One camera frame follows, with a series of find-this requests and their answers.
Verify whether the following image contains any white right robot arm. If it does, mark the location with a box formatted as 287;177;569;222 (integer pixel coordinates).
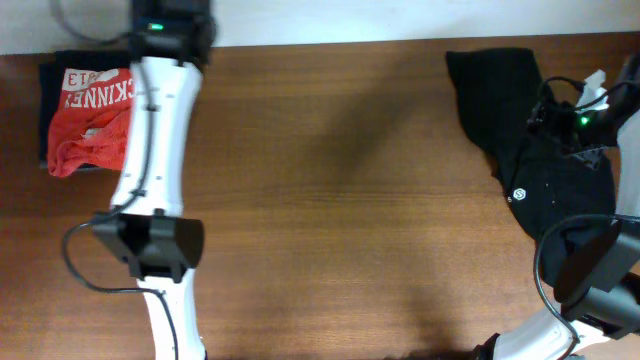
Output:
447;49;639;359

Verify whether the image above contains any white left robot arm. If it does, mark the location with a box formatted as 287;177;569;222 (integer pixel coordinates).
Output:
92;0;215;359

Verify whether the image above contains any black polo shirt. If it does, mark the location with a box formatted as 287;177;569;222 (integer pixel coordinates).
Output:
446;48;616;286

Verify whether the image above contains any navy folded garment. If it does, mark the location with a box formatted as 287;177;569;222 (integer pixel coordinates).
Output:
38;50;131;168

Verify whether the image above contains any red printed t-shirt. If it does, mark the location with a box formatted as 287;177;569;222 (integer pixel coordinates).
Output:
46;68;135;178

